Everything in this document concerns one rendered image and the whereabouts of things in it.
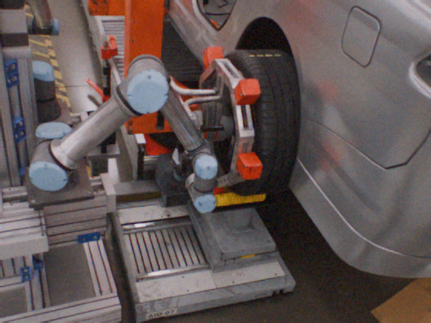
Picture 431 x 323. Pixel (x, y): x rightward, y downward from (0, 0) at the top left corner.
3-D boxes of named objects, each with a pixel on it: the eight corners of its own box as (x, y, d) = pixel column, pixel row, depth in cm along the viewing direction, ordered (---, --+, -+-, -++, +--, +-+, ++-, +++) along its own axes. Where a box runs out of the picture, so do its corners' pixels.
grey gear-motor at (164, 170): (227, 208, 282) (235, 161, 262) (158, 218, 268) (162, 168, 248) (217, 190, 295) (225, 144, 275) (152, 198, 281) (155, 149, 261)
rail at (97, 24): (150, 172, 286) (152, 142, 274) (135, 174, 283) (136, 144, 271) (100, 28, 472) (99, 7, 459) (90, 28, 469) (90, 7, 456)
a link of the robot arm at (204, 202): (219, 195, 161) (216, 213, 166) (209, 176, 169) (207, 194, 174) (197, 198, 159) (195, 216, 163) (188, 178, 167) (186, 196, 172)
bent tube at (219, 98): (234, 121, 188) (238, 98, 182) (188, 124, 181) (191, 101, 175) (220, 101, 201) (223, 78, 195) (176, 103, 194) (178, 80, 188)
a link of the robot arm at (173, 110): (120, 53, 150) (189, 158, 179) (120, 68, 141) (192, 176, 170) (152, 36, 148) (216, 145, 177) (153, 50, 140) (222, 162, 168)
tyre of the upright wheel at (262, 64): (245, 157, 261) (303, 217, 205) (205, 160, 253) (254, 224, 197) (256, 37, 234) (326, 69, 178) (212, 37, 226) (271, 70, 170)
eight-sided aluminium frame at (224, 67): (240, 209, 206) (262, 100, 175) (226, 211, 204) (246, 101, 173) (203, 141, 247) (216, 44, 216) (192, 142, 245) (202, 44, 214)
